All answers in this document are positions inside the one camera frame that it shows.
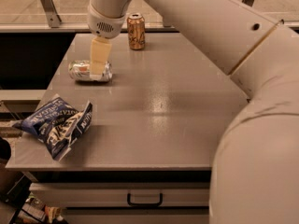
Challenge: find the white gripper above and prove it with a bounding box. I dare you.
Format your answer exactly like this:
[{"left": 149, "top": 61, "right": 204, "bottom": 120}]
[{"left": 87, "top": 5, "right": 125, "bottom": 80}]

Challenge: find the silver green 7up can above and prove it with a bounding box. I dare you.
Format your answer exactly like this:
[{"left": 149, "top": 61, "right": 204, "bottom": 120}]
[{"left": 68, "top": 60, "right": 113, "bottom": 82}]

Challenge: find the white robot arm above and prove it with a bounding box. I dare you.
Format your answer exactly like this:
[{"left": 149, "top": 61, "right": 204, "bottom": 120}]
[{"left": 88, "top": 0, "right": 299, "bottom": 224}]

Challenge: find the gold soda can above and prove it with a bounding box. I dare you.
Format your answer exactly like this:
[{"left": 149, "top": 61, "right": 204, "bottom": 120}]
[{"left": 127, "top": 13, "right": 145, "bottom": 50}]

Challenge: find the blue white chip bag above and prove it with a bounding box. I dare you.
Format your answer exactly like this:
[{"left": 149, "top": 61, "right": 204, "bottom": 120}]
[{"left": 12, "top": 94, "right": 93, "bottom": 161}]

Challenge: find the clutter under table left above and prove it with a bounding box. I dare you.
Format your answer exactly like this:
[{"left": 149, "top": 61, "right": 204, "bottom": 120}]
[{"left": 0, "top": 170, "right": 68, "bottom": 224}]

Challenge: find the left metal rail bracket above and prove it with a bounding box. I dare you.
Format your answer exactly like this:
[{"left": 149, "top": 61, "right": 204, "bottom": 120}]
[{"left": 40, "top": 0, "right": 62, "bottom": 28}]

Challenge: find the black drawer handle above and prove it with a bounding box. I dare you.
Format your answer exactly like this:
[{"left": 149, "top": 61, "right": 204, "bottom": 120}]
[{"left": 127, "top": 193, "right": 164, "bottom": 207}]

